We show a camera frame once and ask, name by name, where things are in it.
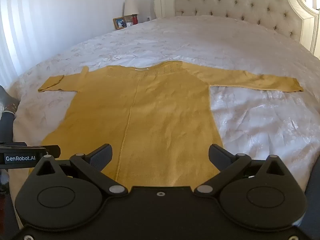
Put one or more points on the white table lamp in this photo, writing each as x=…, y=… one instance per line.
x=130, y=7

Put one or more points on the wooden picture frame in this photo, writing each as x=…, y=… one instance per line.
x=119, y=23

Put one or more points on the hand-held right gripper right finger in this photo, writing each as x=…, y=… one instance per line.
x=220, y=157

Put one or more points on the red candle jar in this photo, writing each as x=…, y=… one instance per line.
x=135, y=19

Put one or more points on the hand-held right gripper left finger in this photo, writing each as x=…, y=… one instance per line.
x=101, y=156

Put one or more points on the small white photo frame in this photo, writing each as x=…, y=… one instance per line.
x=129, y=24

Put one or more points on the white bedspread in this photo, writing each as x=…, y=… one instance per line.
x=175, y=42

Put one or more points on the tufted cream headboard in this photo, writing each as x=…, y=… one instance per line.
x=237, y=0

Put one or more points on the yellow knit sweater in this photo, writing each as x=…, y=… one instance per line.
x=162, y=117

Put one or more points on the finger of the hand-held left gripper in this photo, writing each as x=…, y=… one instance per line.
x=53, y=152

